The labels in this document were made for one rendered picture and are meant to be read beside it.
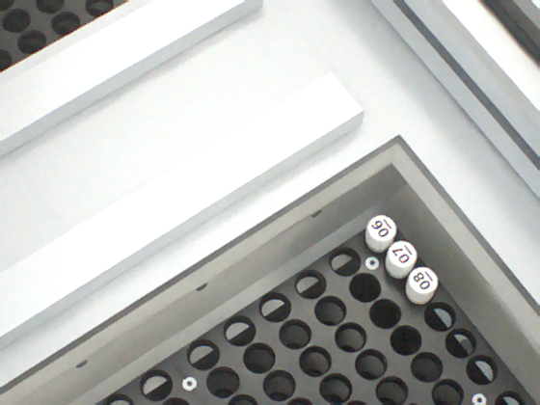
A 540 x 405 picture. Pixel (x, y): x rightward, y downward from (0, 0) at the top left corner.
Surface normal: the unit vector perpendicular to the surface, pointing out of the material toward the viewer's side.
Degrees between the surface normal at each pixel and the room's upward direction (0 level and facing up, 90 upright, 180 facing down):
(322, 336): 0
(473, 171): 0
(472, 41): 45
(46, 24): 0
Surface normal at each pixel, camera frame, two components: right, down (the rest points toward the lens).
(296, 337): 0.05, -0.40
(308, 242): 0.58, 0.76
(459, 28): -0.54, 0.09
